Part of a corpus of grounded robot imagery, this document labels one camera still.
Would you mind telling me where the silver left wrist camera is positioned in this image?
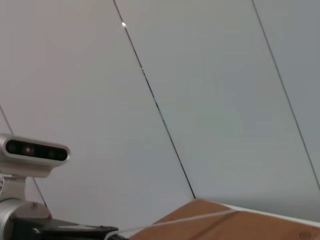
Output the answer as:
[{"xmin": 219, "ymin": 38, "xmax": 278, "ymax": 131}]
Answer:
[{"xmin": 0, "ymin": 133, "xmax": 72, "ymax": 179}]

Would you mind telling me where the brown cardboard box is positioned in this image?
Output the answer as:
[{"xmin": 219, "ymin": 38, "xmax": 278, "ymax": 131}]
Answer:
[{"xmin": 129, "ymin": 198, "xmax": 320, "ymax": 240}]

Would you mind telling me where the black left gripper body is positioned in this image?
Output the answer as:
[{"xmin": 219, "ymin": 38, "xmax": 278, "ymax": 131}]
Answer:
[{"xmin": 32, "ymin": 218, "xmax": 120, "ymax": 240}]

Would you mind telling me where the white left camera mount bracket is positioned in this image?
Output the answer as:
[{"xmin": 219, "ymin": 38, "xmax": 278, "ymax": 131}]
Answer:
[{"xmin": 0, "ymin": 174, "xmax": 27, "ymax": 202}]

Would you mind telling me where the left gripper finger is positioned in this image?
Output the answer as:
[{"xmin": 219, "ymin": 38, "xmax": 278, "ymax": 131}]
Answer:
[{"xmin": 109, "ymin": 231, "xmax": 131, "ymax": 240}]

